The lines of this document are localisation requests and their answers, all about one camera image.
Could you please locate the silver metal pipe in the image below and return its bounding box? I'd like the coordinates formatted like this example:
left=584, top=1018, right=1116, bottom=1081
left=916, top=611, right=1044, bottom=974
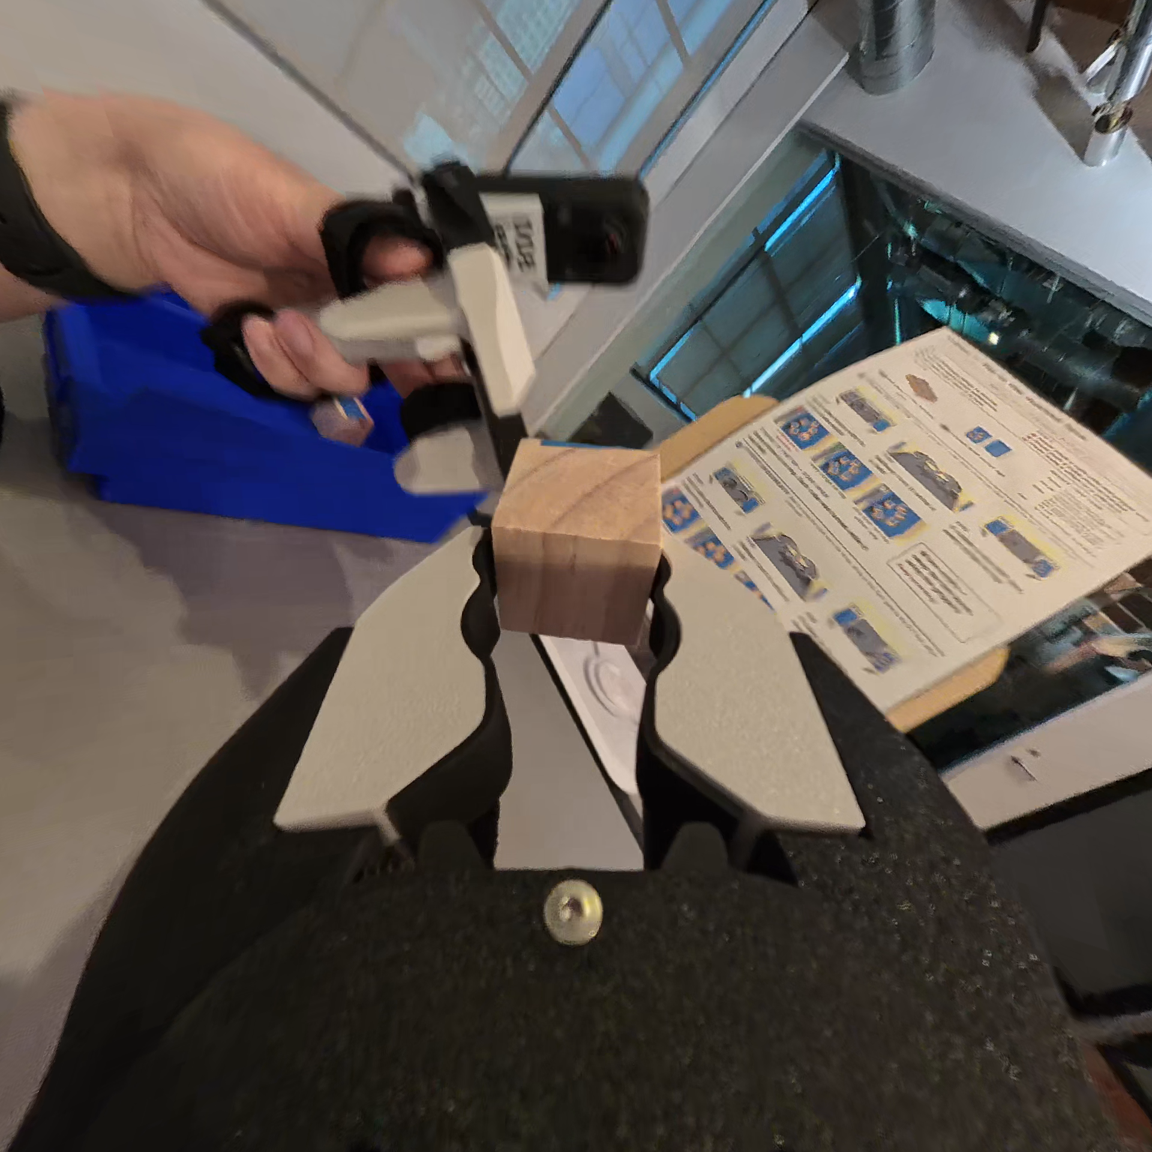
left=1079, top=0, right=1152, bottom=167

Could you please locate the blue plastic bin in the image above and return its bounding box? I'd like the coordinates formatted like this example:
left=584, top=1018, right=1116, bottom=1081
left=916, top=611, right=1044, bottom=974
left=45, top=287, right=490, bottom=542

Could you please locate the black smartwatch band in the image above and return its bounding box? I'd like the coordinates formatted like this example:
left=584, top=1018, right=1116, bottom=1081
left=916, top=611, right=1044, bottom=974
left=0, top=94, right=121, bottom=302

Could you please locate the person's left hand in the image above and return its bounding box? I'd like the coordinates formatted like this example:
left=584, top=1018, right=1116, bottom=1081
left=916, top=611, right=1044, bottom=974
left=9, top=90, right=451, bottom=401

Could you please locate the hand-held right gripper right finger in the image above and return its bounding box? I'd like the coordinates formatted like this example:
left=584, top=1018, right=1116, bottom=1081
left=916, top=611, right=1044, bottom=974
left=632, top=548, right=866, bottom=866

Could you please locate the white stand base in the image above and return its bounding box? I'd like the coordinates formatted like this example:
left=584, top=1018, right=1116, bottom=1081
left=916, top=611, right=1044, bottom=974
left=540, top=633, right=652, bottom=792

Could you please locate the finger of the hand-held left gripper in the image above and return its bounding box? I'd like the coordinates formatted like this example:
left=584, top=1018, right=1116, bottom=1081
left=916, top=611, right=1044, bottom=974
left=393, top=422, right=495, bottom=497
left=448, top=242, right=538, bottom=418

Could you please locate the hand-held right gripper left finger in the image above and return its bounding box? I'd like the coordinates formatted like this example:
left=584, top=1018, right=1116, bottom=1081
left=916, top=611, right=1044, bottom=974
left=272, top=529, right=512, bottom=865

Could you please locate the wooden clipboard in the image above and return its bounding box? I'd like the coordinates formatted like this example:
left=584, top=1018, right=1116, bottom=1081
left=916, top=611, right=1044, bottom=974
left=656, top=393, right=1010, bottom=734

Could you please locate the window with white frame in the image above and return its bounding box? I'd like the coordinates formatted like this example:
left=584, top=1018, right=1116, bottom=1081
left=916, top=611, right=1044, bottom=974
left=207, top=0, right=784, bottom=180

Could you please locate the blue-taped wooden cube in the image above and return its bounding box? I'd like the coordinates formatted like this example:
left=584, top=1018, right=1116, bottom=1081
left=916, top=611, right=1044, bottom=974
left=492, top=438, right=662, bottom=648
left=309, top=396, right=374, bottom=444

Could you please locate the silver spiral duct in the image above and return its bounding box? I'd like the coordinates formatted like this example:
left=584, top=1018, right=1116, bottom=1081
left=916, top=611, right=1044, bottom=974
left=850, top=0, right=936, bottom=95

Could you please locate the printed instruction sheet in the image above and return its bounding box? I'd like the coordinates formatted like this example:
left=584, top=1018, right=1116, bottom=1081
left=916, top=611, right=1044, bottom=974
left=660, top=326, right=1152, bottom=711

